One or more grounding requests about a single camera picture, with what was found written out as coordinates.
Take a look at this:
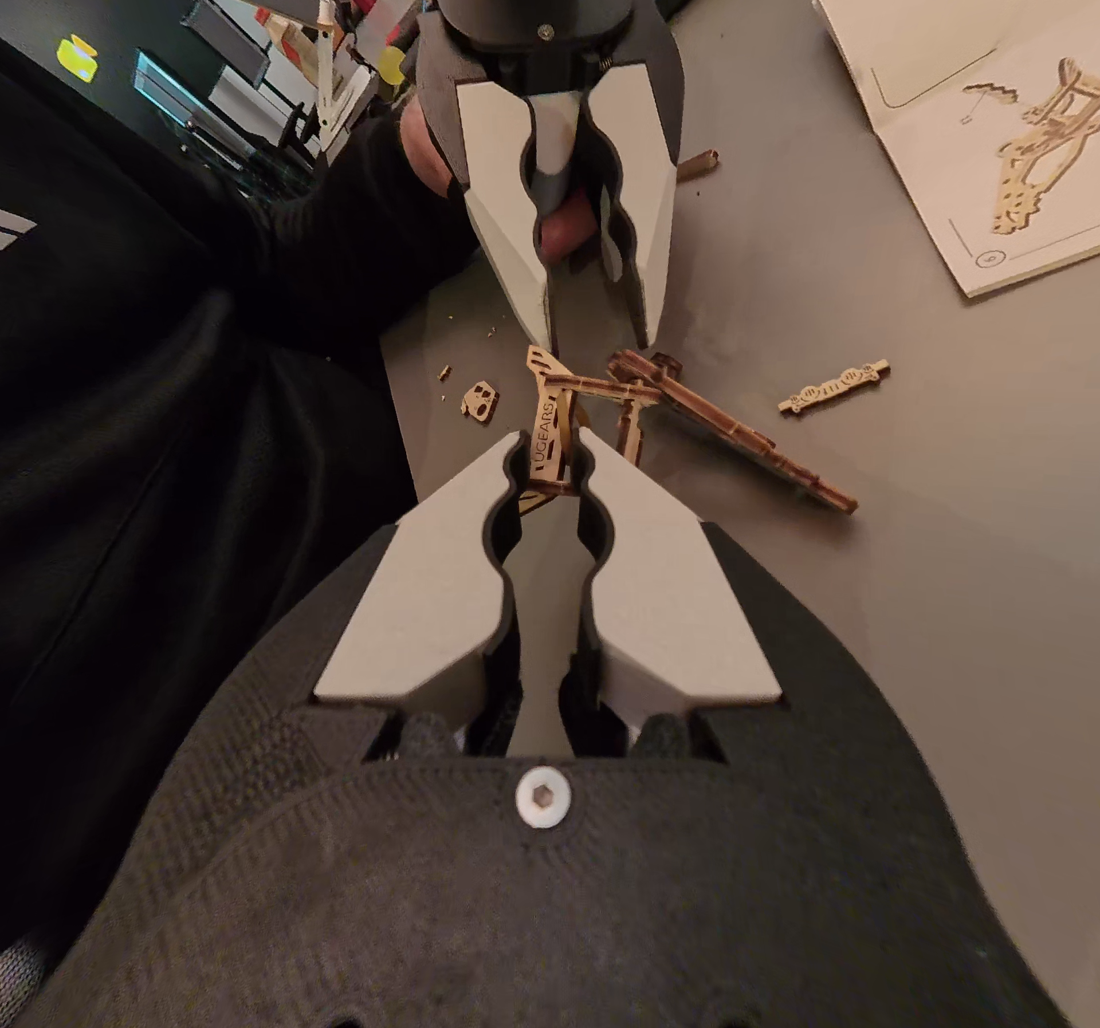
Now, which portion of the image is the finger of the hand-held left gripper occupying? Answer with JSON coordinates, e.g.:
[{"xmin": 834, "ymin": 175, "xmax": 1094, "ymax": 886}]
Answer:
[
  {"xmin": 584, "ymin": 61, "xmax": 682, "ymax": 352},
  {"xmin": 454, "ymin": 81, "xmax": 558, "ymax": 356}
]

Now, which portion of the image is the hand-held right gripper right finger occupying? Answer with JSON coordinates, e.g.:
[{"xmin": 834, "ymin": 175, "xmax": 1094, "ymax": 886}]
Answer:
[{"xmin": 571, "ymin": 442, "xmax": 783, "ymax": 735}]

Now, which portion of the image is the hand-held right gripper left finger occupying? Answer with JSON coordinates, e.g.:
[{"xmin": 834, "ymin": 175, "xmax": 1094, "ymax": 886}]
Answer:
[{"xmin": 313, "ymin": 431, "xmax": 525, "ymax": 732}]

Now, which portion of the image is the wooden model long body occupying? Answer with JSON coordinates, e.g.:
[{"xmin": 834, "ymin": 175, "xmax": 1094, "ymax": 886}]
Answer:
[{"xmin": 606, "ymin": 348, "xmax": 861, "ymax": 516}]

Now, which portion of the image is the white jointed hobby arm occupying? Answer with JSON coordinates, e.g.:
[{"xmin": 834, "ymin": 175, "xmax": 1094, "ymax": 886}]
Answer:
[{"xmin": 260, "ymin": 0, "xmax": 381, "ymax": 155}]

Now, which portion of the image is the model instruction booklet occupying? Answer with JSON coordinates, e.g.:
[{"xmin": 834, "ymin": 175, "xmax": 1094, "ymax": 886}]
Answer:
[{"xmin": 810, "ymin": 0, "xmax": 1100, "ymax": 299}]

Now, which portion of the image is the person's left hand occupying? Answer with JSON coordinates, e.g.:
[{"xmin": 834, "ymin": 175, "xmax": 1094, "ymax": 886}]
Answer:
[{"xmin": 399, "ymin": 104, "xmax": 596, "ymax": 262}]

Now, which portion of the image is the small wooden toothed strip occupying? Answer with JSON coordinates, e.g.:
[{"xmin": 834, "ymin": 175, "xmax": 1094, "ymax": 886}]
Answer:
[{"xmin": 777, "ymin": 362, "xmax": 891, "ymax": 416}]

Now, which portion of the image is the yellow tape roll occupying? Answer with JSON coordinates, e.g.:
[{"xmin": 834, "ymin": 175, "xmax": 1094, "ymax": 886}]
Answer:
[{"xmin": 56, "ymin": 33, "xmax": 101, "ymax": 85}]

